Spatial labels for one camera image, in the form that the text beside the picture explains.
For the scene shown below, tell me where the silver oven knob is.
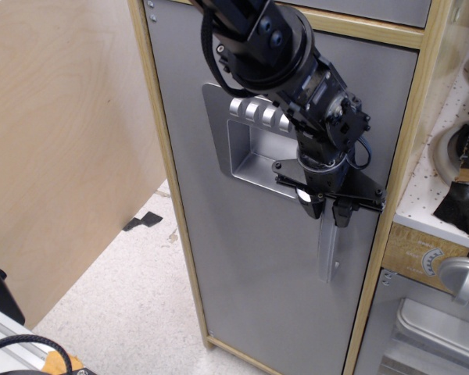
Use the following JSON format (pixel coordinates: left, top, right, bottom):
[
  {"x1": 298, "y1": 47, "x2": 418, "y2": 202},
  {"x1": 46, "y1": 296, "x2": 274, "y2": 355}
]
[{"x1": 438, "y1": 257, "x2": 469, "y2": 305}]

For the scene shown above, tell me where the black box at left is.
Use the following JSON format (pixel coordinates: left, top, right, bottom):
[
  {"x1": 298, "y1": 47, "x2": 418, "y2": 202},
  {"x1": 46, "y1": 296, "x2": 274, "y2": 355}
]
[{"x1": 0, "y1": 269, "x2": 25, "y2": 325}]

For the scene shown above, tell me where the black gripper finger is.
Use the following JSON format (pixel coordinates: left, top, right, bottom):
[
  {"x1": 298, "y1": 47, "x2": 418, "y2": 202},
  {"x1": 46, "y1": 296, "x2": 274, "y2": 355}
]
[
  {"x1": 295, "y1": 188, "x2": 324, "y2": 220},
  {"x1": 332, "y1": 198, "x2": 360, "y2": 228}
]

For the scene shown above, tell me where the plywood board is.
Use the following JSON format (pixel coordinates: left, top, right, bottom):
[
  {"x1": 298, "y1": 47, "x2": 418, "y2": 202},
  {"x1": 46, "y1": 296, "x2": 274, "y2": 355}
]
[{"x1": 0, "y1": 1, "x2": 165, "y2": 327}]

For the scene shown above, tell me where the wooden toy kitchen frame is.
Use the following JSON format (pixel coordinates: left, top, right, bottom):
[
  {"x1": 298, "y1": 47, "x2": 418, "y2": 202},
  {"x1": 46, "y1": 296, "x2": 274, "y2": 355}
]
[{"x1": 129, "y1": 1, "x2": 469, "y2": 374}]

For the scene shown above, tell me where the white toy sink counter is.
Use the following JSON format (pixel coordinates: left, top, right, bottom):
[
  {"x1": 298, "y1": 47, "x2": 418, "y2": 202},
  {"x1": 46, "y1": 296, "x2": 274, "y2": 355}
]
[{"x1": 394, "y1": 49, "x2": 469, "y2": 248}]

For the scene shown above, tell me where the orange tape patch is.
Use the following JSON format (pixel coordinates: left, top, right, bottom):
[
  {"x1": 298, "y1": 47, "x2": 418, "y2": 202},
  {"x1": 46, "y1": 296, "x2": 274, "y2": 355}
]
[{"x1": 41, "y1": 351, "x2": 84, "y2": 374}]

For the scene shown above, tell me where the black tape on floor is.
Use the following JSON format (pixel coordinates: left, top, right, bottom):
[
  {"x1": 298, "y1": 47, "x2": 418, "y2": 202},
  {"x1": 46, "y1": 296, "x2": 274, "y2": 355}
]
[{"x1": 123, "y1": 212, "x2": 163, "y2": 232}]

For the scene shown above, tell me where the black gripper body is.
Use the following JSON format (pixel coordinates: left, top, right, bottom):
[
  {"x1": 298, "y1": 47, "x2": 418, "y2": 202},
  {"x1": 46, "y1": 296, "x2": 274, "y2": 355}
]
[{"x1": 272, "y1": 157, "x2": 386, "y2": 213}]

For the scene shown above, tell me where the grey toy oven door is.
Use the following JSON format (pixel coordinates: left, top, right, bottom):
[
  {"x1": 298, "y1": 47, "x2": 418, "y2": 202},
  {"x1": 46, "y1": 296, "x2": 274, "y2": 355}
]
[{"x1": 354, "y1": 270, "x2": 469, "y2": 374}]

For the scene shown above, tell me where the grey freezer door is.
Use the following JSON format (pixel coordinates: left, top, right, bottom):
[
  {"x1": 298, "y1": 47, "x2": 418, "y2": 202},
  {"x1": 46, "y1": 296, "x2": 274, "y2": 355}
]
[{"x1": 286, "y1": 0, "x2": 431, "y2": 28}]

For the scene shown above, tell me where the silver oven door handle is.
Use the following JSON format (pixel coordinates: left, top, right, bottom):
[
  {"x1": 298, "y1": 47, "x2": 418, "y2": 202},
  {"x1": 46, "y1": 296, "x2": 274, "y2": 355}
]
[{"x1": 396, "y1": 298, "x2": 469, "y2": 365}]

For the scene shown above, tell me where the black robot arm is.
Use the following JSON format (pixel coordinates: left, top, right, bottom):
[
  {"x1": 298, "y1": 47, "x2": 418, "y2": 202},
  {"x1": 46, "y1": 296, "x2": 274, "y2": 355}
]
[{"x1": 195, "y1": 1, "x2": 386, "y2": 227}]

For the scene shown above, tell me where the grey toy fridge door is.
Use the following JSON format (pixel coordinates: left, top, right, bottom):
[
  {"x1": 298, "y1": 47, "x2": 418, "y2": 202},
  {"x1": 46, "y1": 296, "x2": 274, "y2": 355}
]
[{"x1": 142, "y1": 1, "x2": 423, "y2": 374}]

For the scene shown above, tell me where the silver ice dispenser panel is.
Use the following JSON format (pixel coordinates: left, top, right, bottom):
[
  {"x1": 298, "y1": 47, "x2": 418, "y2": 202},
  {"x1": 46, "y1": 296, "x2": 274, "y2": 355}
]
[{"x1": 202, "y1": 83, "x2": 298, "y2": 199}]

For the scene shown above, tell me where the aluminium extrusion rail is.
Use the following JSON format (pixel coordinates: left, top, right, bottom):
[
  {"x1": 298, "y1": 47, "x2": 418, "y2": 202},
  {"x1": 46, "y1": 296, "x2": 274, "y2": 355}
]
[{"x1": 0, "y1": 302, "x2": 51, "y2": 372}]

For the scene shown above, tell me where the black braided cable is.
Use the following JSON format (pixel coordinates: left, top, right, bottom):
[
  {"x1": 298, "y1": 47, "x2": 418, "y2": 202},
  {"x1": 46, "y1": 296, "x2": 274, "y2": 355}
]
[{"x1": 0, "y1": 334, "x2": 72, "y2": 375}]

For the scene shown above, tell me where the silver fridge door handle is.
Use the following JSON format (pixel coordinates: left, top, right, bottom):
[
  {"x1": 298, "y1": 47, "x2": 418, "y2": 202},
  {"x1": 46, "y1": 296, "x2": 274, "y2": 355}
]
[{"x1": 317, "y1": 216, "x2": 340, "y2": 284}]

